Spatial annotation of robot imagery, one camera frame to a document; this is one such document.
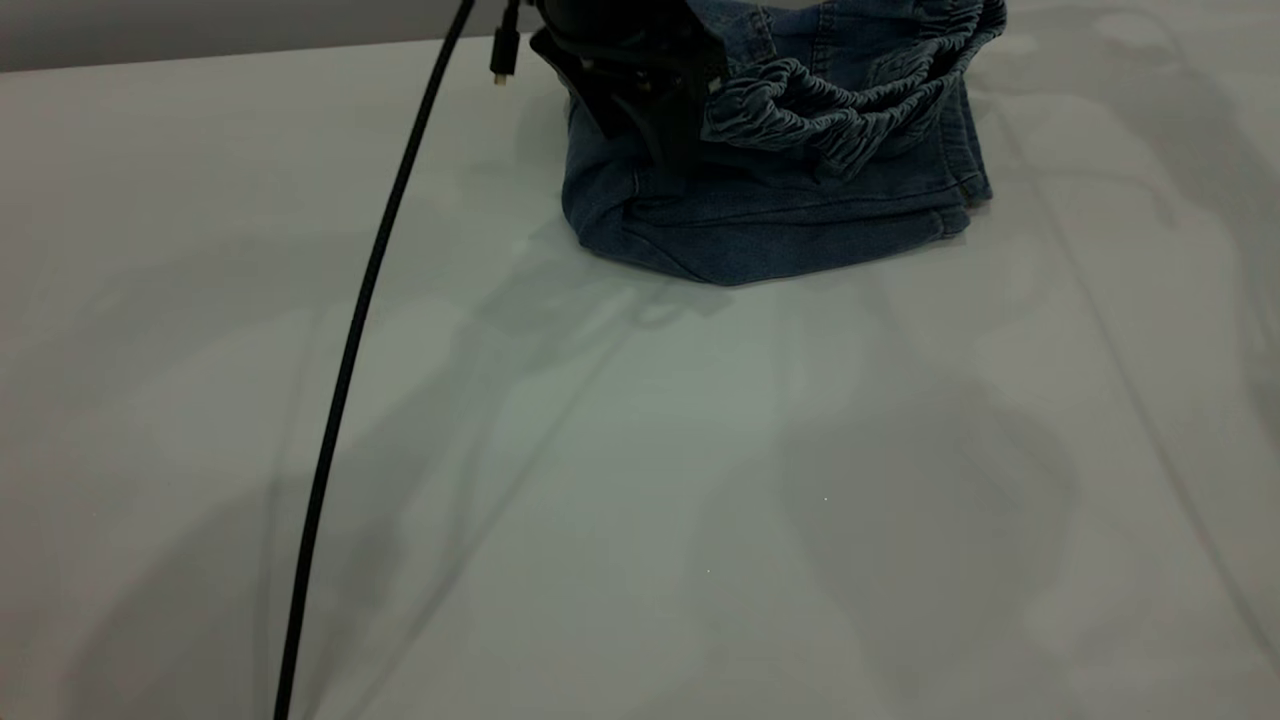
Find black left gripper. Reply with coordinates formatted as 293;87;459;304
530;0;727;177

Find blue denim shorts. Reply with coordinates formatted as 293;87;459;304
560;0;1007;288

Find thick black braided cable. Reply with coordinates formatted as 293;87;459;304
274;0;477;720

